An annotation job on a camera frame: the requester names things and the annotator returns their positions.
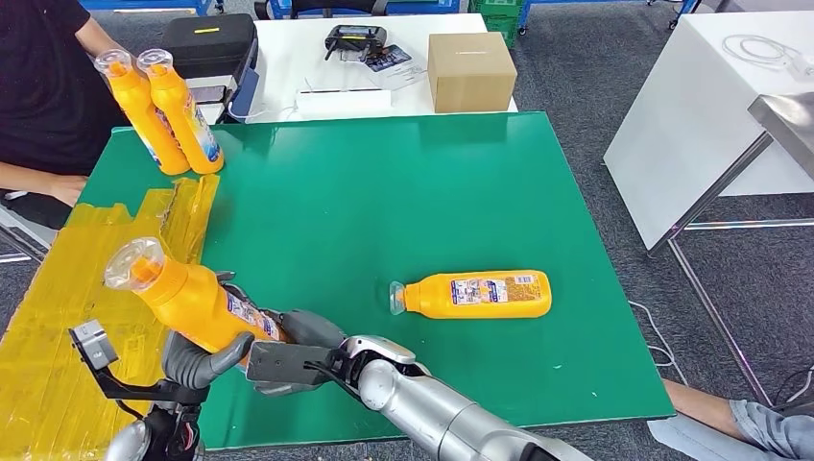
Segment black remote controller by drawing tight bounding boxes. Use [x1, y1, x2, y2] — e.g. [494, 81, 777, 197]
[323, 25, 387, 61]

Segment metal table frame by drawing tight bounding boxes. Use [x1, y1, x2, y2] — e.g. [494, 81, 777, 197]
[645, 133, 814, 408]

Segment white paper sheet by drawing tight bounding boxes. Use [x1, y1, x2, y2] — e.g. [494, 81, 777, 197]
[369, 57, 427, 91]

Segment steel table top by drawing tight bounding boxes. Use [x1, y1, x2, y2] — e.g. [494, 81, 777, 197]
[748, 91, 814, 180]

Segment flat white box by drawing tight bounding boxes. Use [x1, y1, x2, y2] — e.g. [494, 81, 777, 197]
[295, 88, 393, 119]

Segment dark smartphone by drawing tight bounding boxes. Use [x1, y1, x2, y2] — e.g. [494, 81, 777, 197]
[189, 84, 227, 105]

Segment orange detergent bottle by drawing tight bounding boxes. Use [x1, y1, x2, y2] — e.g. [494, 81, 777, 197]
[389, 269, 553, 320]
[93, 48, 192, 177]
[136, 48, 225, 176]
[103, 236, 287, 371]

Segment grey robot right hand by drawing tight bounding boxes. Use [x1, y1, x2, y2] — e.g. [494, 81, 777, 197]
[217, 272, 348, 346]

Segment white side table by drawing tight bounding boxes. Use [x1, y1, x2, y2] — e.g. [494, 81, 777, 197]
[602, 11, 814, 253]

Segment white cable with adapter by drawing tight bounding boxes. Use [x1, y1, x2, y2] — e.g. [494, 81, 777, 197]
[721, 35, 814, 83]

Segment white desk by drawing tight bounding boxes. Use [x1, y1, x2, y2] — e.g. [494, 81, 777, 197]
[216, 13, 517, 123]

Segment dark printed card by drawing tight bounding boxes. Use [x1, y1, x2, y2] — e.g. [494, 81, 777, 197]
[363, 44, 413, 72]

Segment person's right hand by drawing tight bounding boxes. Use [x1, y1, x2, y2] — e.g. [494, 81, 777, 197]
[47, 175, 88, 208]

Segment yellow plastic sheet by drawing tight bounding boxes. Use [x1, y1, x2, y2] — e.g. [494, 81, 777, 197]
[0, 173, 221, 461]

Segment black carrying case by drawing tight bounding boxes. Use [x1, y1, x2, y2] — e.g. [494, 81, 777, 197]
[161, 13, 259, 79]

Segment person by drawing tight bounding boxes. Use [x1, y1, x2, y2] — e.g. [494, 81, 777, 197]
[647, 379, 814, 461]
[0, 0, 132, 231]

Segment white floor cable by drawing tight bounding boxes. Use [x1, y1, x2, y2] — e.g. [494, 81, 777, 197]
[628, 301, 691, 386]

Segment white and blue box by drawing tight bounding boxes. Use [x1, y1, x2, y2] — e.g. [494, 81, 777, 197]
[190, 57, 261, 125]

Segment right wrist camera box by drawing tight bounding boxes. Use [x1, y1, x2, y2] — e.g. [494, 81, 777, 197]
[246, 341, 333, 387]

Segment black floor cable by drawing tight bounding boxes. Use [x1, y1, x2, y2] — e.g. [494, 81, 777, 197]
[772, 365, 814, 415]

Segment cardboard box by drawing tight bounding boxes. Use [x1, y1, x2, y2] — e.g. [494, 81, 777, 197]
[427, 32, 518, 114]

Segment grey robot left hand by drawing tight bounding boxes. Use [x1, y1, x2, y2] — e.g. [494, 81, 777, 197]
[160, 330, 256, 391]

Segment black office chair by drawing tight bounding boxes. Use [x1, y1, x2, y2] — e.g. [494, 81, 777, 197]
[253, 0, 389, 20]

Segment green plastic crates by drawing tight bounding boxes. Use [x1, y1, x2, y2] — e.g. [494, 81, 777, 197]
[468, 0, 526, 49]

